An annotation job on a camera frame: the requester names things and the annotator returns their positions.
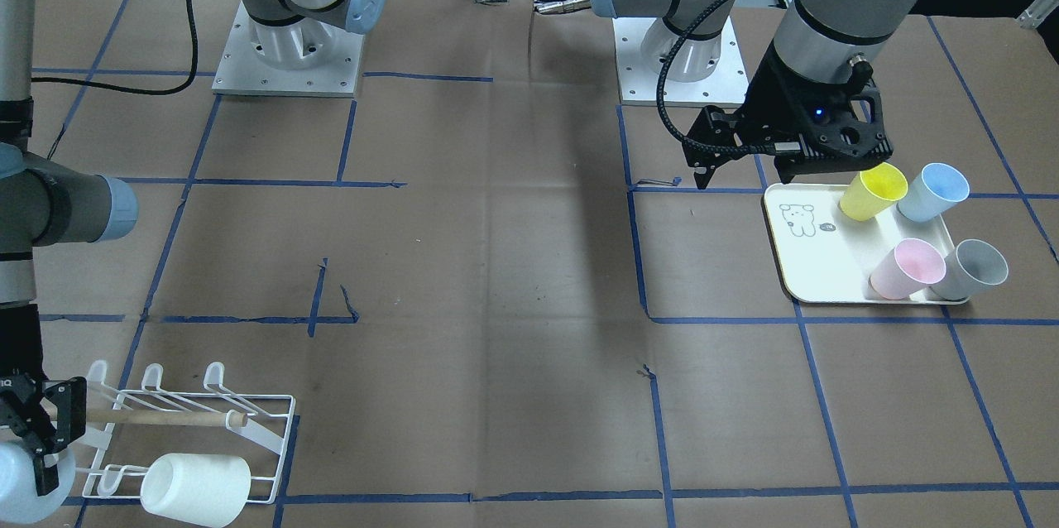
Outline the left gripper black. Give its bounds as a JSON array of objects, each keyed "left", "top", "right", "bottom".
[{"left": 736, "top": 45, "right": 894, "bottom": 184}]

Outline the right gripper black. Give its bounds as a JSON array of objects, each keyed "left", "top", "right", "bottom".
[{"left": 1, "top": 305, "right": 88, "bottom": 497}]

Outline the light blue cup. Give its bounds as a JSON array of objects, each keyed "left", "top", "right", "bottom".
[
  {"left": 1, "top": 441, "right": 76, "bottom": 525},
  {"left": 897, "top": 162, "right": 970, "bottom": 223}
]

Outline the white ikea cup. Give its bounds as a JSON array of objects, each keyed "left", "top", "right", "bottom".
[{"left": 140, "top": 453, "right": 252, "bottom": 527}]

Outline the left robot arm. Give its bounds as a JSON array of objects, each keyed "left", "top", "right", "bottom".
[{"left": 590, "top": 0, "right": 918, "bottom": 190}]

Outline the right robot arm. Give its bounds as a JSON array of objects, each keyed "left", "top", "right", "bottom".
[{"left": 2, "top": 0, "right": 385, "bottom": 502}]

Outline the yellow cup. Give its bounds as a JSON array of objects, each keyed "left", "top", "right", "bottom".
[{"left": 838, "top": 162, "right": 909, "bottom": 222}]

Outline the pink cup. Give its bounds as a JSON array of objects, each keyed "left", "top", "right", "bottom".
[{"left": 869, "top": 238, "right": 948, "bottom": 301}]

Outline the grey cup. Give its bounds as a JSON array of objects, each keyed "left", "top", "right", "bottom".
[{"left": 930, "top": 240, "right": 1009, "bottom": 301}]

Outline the cream plastic tray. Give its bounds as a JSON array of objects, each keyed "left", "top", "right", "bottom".
[{"left": 762, "top": 184, "right": 956, "bottom": 305}]

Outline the white wire cup rack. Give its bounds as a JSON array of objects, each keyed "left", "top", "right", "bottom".
[{"left": 65, "top": 361, "right": 297, "bottom": 506}]

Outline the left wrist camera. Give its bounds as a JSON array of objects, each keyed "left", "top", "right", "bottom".
[{"left": 680, "top": 105, "right": 802, "bottom": 192}]

